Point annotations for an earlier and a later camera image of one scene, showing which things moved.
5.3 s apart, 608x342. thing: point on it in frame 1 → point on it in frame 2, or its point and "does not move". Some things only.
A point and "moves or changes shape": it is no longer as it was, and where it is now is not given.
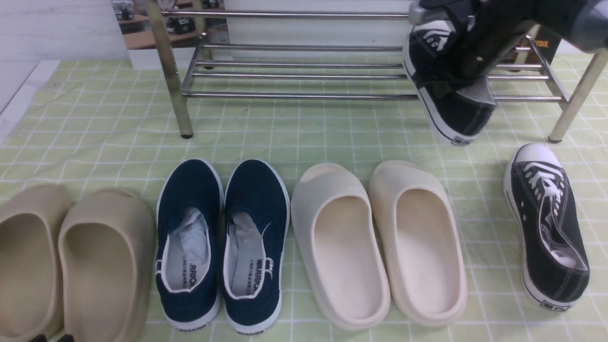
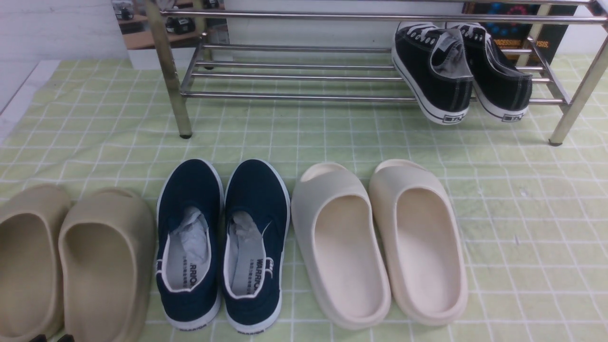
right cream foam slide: (422, 251) does not move
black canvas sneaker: (427, 54) moves or changes shape
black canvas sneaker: (555, 264) → (502, 90)
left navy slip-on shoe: (190, 216) does not move
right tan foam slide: (106, 250) does not move
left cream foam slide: (337, 224) does not move
